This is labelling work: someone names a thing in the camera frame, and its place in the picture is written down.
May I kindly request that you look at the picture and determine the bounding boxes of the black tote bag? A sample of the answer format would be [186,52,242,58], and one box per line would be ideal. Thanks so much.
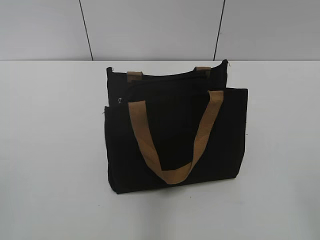
[104,60,248,194]

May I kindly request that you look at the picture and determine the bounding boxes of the tan front bag strap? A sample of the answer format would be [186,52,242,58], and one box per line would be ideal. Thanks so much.
[127,90,224,186]

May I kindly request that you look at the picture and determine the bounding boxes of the tan bag strap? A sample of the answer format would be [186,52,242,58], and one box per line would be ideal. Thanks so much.
[126,66,211,83]
[127,90,224,186]

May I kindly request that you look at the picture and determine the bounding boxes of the tan rear bag strap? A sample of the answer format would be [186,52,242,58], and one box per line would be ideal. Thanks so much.
[126,66,211,83]

